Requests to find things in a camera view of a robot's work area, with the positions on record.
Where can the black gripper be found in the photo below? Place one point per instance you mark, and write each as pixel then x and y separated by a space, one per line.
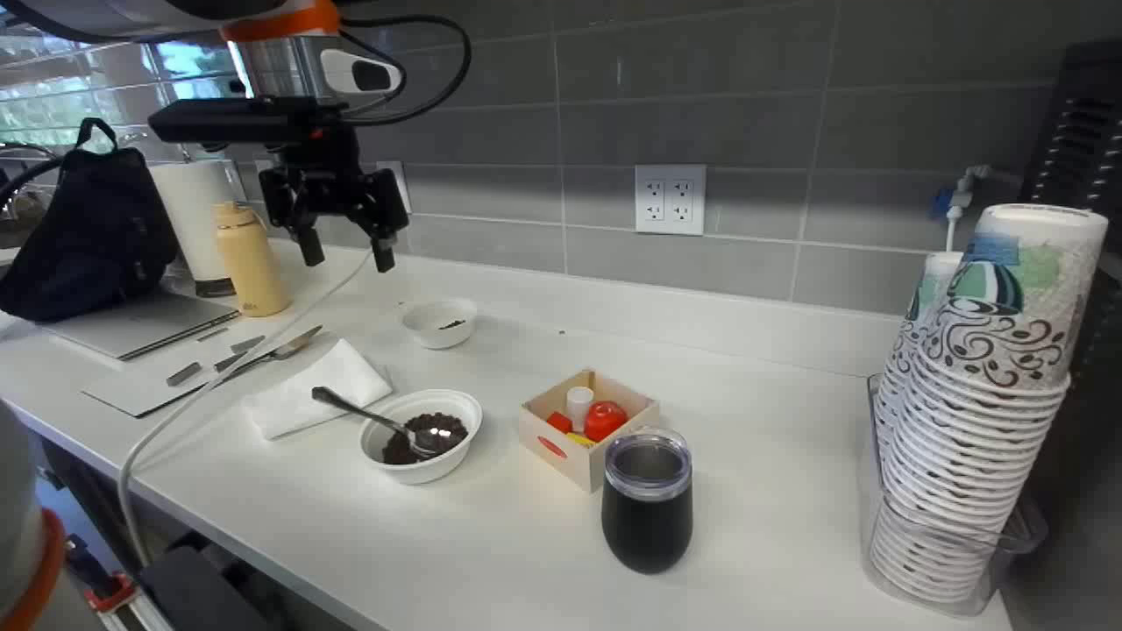
pixel 322 178

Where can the tall patterned paper cup stack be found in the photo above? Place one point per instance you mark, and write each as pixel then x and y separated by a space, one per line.
pixel 968 401

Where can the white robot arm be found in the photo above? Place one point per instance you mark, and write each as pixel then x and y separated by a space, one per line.
pixel 299 100

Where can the beige squeeze bottle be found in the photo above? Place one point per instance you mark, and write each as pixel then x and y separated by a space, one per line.
pixel 251 260

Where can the metal knife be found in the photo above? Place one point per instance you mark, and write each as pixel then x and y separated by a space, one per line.
pixel 242 362

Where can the small white bowl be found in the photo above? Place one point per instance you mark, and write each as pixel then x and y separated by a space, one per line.
pixel 438 323

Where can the white paper napkin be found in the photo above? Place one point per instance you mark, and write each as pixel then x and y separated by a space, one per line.
pixel 291 403

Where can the metal spoon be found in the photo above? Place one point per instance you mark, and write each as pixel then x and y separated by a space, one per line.
pixel 424 438

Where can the white bowl with dark food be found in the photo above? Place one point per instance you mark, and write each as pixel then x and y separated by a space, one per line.
pixel 395 456

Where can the white cutting mat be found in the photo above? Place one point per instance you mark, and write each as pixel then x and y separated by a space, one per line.
pixel 163 348

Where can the black bag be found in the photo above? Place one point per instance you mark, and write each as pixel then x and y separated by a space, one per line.
pixel 103 237

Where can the white toy bottle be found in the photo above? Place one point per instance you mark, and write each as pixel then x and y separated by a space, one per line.
pixel 580 401

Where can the small wooden box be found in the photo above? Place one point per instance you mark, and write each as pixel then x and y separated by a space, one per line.
pixel 546 424

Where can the red toy tomato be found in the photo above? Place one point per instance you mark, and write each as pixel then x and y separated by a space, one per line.
pixel 604 419

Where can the black stemless tumbler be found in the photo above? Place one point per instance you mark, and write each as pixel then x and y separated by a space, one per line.
pixel 647 500

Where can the blue white dish brush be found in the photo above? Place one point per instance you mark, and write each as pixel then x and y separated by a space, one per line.
pixel 959 197

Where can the white wall outlet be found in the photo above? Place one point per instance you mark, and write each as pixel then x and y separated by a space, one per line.
pixel 671 197

